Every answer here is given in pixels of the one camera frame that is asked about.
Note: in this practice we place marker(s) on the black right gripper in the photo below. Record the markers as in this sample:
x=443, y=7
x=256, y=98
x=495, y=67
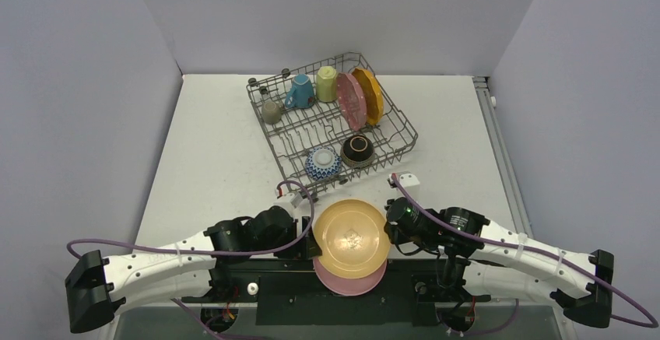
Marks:
x=393, y=225

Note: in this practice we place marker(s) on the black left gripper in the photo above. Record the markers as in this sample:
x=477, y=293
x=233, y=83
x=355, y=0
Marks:
x=305, y=249

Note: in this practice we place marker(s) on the cream plate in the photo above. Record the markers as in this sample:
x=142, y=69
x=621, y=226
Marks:
x=351, y=236

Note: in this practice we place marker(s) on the light pink smooth plate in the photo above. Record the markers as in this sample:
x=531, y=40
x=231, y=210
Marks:
x=348, y=287

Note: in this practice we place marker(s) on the dark patterned cream bowl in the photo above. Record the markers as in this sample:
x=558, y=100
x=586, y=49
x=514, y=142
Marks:
x=357, y=151

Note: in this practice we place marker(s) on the orange patterned small bowl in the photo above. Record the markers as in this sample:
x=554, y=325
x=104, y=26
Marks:
x=322, y=163

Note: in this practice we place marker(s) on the yellow polka dot plate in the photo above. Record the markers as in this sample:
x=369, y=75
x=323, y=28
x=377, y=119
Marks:
x=372, y=94

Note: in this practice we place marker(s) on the grey wire dish rack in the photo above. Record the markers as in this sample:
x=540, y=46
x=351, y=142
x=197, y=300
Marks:
x=300, y=130

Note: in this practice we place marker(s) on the small grey-green mug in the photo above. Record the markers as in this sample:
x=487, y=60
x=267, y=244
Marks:
x=271, y=112

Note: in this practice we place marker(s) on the blue mug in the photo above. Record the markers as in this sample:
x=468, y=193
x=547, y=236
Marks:
x=301, y=94

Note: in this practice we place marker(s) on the pale yellow mug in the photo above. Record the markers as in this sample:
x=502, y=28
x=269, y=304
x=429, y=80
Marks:
x=326, y=87

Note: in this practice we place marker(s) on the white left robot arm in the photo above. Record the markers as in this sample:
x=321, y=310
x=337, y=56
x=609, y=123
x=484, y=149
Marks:
x=99, y=287

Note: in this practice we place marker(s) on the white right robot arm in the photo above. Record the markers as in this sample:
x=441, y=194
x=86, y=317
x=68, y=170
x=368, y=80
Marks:
x=484, y=258

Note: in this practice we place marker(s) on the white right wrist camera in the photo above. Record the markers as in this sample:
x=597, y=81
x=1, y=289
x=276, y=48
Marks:
x=405, y=184

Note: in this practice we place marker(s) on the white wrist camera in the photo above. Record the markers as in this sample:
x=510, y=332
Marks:
x=289, y=202
x=405, y=184

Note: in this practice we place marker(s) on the black table frame rail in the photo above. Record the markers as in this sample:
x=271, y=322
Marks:
x=290, y=293

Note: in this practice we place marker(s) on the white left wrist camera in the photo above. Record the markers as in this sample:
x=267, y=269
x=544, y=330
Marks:
x=289, y=202

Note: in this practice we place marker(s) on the aluminium side rail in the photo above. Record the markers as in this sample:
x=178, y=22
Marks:
x=506, y=170

